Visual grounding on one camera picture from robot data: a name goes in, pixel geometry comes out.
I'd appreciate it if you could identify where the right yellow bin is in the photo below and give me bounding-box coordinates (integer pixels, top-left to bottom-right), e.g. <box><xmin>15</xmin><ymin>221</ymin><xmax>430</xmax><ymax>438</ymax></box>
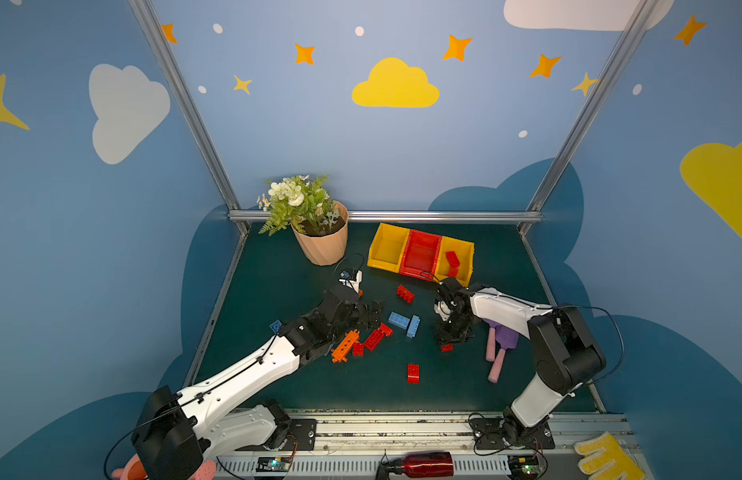
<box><xmin>434</xmin><ymin>236</ymin><xmax>475</xmax><ymax>287</ymax></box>

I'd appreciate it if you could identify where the aluminium left post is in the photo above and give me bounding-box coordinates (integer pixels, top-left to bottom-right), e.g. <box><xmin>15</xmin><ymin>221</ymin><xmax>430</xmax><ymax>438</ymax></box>
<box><xmin>128</xmin><ymin>0</ymin><xmax>240</xmax><ymax>213</ymax></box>

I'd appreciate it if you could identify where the circuit board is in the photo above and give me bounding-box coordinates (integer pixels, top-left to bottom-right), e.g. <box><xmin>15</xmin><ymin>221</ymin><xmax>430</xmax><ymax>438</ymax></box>
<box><xmin>508</xmin><ymin>456</ymin><xmax>544</xmax><ymax>480</ymax></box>
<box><xmin>256</xmin><ymin>457</ymin><xmax>293</xmax><ymax>473</ymax></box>

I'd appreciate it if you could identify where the green artificial plant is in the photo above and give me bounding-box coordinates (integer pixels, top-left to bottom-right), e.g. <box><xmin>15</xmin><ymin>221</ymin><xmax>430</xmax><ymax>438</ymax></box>
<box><xmin>257</xmin><ymin>175</ymin><xmax>346</xmax><ymax>237</ymax></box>

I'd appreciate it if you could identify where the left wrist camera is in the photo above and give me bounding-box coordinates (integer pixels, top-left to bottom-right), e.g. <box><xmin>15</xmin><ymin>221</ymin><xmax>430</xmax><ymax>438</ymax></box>
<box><xmin>339</xmin><ymin>269</ymin><xmax>363</xmax><ymax>297</ymax></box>

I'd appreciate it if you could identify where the peach flower pot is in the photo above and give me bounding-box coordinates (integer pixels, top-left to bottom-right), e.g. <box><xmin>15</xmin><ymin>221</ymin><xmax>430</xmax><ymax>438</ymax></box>
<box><xmin>293</xmin><ymin>202</ymin><xmax>349</xmax><ymax>266</ymax></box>

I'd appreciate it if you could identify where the left yellow bin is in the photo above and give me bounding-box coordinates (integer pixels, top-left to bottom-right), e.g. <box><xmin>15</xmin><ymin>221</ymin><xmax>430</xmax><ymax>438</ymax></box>
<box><xmin>367</xmin><ymin>223</ymin><xmax>411</xmax><ymax>273</ymax></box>

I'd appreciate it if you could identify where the left circuit board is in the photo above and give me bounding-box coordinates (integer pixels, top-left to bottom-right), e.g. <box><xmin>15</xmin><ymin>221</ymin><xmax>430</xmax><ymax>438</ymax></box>
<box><xmin>256</xmin><ymin>457</ymin><xmax>293</xmax><ymax>473</ymax></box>

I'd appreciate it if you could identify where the red lego brick front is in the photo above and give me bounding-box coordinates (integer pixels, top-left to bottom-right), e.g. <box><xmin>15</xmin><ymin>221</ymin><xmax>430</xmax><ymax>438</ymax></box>
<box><xmin>407</xmin><ymin>364</ymin><xmax>420</xmax><ymax>384</ymax></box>

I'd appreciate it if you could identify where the yellow glove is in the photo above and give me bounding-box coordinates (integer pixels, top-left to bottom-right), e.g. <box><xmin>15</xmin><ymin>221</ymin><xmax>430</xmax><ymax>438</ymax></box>
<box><xmin>574</xmin><ymin>432</ymin><xmax>646</xmax><ymax>480</ymax></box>

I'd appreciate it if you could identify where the aluminium post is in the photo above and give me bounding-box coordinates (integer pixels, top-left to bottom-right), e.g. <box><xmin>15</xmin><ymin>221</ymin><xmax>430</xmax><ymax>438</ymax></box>
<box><xmin>128</xmin><ymin>0</ymin><xmax>240</xmax><ymax>213</ymax></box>
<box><xmin>518</xmin><ymin>0</ymin><xmax>660</xmax><ymax>239</ymax></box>

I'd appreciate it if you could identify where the aluminium back rail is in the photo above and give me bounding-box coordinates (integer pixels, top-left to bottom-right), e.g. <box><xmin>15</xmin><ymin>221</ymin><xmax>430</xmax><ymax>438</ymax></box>
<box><xmin>228</xmin><ymin>208</ymin><xmax>544</xmax><ymax>225</ymax></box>

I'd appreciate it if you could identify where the aluminium right post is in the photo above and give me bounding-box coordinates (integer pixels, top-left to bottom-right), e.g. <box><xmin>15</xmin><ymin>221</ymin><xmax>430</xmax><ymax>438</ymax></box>
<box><xmin>518</xmin><ymin>0</ymin><xmax>660</xmax><ymax>239</ymax></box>

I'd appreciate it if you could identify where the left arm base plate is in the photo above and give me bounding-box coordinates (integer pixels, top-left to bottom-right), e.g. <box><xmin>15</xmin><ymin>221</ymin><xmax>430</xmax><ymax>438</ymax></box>
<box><xmin>247</xmin><ymin>418</ymin><xmax>318</xmax><ymax>452</ymax></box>

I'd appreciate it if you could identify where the light blue lego brick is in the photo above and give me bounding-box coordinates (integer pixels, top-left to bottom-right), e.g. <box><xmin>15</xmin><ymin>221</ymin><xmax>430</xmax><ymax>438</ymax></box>
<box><xmin>388</xmin><ymin>312</ymin><xmax>411</xmax><ymax>330</ymax></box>

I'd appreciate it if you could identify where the aluminium front rail base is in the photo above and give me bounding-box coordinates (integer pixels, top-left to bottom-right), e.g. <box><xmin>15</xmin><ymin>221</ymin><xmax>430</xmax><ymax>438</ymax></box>
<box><xmin>216</xmin><ymin>410</ymin><xmax>653</xmax><ymax>479</ymax></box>

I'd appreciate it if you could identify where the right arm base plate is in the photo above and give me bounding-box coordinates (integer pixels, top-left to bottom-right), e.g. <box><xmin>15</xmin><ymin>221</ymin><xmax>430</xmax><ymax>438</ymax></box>
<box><xmin>467</xmin><ymin>414</ymin><xmax>556</xmax><ymax>451</ymax></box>

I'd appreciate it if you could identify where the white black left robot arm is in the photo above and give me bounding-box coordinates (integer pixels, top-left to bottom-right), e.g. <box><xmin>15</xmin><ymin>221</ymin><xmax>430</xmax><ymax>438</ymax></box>
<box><xmin>130</xmin><ymin>284</ymin><xmax>364</xmax><ymax>479</ymax></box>

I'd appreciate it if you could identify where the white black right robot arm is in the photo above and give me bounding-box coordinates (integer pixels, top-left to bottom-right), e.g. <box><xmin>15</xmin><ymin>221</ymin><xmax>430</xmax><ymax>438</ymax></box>
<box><xmin>434</xmin><ymin>277</ymin><xmax>607</xmax><ymax>431</ymax></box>

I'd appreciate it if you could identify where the small red lego brick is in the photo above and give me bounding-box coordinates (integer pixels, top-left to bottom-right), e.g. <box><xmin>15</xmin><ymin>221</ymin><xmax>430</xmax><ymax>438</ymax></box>
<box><xmin>352</xmin><ymin>342</ymin><xmax>365</xmax><ymax>356</ymax></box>

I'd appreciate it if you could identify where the yellow bin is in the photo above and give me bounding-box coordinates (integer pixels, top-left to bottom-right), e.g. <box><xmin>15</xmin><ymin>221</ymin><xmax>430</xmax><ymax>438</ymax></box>
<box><xmin>434</xmin><ymin>236</ymin><xmax>475</xmax><ymax>287</ymax></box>
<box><xmin>367</xmin><ymin>223</ymin><xmax>411</xmax><ymax>273</ymax></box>

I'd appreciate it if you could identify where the red middle bin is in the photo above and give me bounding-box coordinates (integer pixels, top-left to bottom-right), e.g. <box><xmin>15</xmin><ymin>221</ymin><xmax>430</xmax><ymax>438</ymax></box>
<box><xmin>399</xmin><ymin>230</ymin><xmax>442</xmax><ymax>281</ymax></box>

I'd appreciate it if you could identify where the red metallic bottle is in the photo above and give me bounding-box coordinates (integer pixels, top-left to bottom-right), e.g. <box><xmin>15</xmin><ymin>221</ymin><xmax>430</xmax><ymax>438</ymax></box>
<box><xmin>375</xmin><ymin>452</ymin><xmax>455</xmax><ymax>480</ymax></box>

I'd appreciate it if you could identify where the long orange lego piece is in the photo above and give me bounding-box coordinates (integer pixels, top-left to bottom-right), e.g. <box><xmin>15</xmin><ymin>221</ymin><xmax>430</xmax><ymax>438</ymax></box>
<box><xmin>332</xmin><ymin>330</ymin><xmax>360</xmax><ymax>363</ymax></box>

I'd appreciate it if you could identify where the blue lego brick upright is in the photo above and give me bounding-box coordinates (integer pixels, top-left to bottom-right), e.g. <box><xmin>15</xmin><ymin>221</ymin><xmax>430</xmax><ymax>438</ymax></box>
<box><xmin>406</xmin><ymin>315</ymin><xmax>421</xmax><ymax>338</ymax></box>

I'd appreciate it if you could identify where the pink watering can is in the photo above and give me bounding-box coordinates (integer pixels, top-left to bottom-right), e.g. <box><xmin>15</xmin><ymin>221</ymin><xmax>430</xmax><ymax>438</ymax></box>
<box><xmin>112</xmin><ymin>455</ymin><xmax>217</xmax><ymax>480</ymax></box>

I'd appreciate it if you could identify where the long red lego brick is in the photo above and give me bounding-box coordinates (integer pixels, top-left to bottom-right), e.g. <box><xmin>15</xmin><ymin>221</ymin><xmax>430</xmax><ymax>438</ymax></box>
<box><xmin>364</xmin><ymin>323</ymin><xmax>393</xmax><ymax>351</ymax></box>

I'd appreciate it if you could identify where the right circuit board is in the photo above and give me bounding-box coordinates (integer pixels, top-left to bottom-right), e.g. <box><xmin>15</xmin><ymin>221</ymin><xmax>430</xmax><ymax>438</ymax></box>
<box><xmin>508</xmin><ymin>456</ymin><xmax>544</xmax><ymax>480</ymax></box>

